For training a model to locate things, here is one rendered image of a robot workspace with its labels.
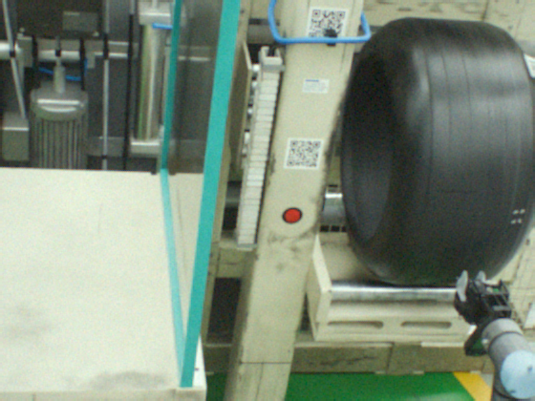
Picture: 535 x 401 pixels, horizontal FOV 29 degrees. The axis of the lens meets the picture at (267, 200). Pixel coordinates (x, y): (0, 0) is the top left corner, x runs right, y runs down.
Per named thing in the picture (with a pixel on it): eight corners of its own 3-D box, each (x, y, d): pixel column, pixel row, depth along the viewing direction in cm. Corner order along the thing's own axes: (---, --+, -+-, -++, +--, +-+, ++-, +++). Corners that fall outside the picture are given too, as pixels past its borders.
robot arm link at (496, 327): (521, 363, 195) (480, 363, 193) (512, 348, 199) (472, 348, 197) (530, 330, 191) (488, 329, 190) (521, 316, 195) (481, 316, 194)
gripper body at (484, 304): (501, 276, 205) (523, 311, 194) (492, 312, 209) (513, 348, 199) (464, 276, 204) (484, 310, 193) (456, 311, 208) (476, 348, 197)
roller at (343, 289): (320, 284, 229) (322, 303, 227) (325, 276, 225) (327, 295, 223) (468, 285, 236) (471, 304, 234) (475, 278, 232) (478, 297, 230)
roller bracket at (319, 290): (313, 324, 224) (321, 290, 218) (287, 215, 256) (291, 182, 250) (329, 324, 225) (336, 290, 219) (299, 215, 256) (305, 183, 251)
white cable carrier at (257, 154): (236, 251, 225) (264, 58, 198) (234, 237, 229) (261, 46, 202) (256, 251, 226) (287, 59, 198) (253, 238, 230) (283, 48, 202)
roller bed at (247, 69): (234, 173, 259) (248, 69, 242) (228, 141, 271) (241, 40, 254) (310, 175, 263) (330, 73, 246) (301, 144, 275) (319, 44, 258)
